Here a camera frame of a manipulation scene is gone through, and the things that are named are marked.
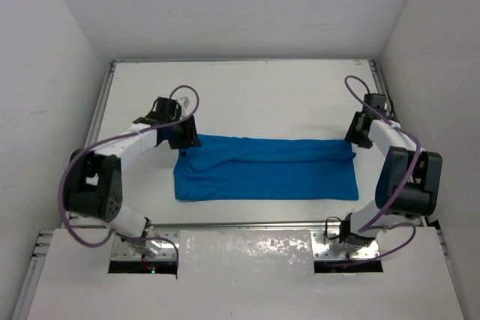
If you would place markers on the silver metal base rail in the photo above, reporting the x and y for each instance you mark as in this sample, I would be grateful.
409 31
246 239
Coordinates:
320 238

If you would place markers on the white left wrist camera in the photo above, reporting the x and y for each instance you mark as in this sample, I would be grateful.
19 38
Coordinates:
184 102

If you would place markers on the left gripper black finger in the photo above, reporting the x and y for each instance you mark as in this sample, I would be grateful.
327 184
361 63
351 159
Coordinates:
177 141
191 137

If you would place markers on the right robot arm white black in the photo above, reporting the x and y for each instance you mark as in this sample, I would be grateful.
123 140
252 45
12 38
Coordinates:
408 183

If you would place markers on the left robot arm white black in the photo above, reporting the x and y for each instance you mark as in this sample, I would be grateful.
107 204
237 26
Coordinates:
92 185

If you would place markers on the white front cover panel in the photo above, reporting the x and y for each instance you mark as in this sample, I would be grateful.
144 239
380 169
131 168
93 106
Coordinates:
414 283

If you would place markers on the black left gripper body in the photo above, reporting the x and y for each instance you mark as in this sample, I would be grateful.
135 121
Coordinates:
186 133

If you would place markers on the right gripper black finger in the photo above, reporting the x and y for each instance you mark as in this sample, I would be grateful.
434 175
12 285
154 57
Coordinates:
354 132
364 142

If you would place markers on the blue t shirt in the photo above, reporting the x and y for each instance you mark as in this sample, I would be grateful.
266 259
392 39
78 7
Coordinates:
240 168

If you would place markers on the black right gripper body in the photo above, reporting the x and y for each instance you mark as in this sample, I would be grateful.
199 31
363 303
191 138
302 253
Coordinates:
360 134

